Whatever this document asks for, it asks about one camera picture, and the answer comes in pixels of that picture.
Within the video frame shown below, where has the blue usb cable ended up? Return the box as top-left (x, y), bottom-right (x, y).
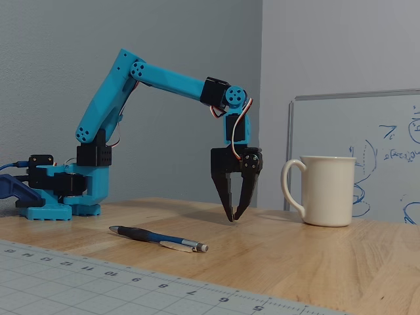
top-left (0, 160), bottom-right (31, 172)

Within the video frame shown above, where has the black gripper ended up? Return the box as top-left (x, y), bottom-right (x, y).
top-left (210, 146), bottom-right (264, 222)

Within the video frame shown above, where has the grey gridded cutting mat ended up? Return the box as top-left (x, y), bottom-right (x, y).
top-left (0, 238), bottom-right (350, 315)

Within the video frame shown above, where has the dark blue table clamp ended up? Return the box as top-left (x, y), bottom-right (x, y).
top-left (0, 174), bottom-right (45, 209)

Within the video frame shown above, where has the whiteboard with blue drawings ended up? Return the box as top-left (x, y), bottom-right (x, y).
top-left (283, 88), bottom-right (420, 226)

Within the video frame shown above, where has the blue and black pen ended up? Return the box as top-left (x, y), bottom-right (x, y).
top-left (109, 224), bottom-right (209, 253)

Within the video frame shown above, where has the red white shoulder servo cable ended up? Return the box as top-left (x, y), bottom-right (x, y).
top-left (104, 79), bottom-right (141, 149)

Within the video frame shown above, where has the cream ceramic mug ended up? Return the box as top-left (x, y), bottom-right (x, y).
top-left (280, 155), bottom-right (358, 228)

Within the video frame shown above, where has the white red wrist servo cable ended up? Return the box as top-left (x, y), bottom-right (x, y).
top-left (209, 97), bottom-right (255, 161)

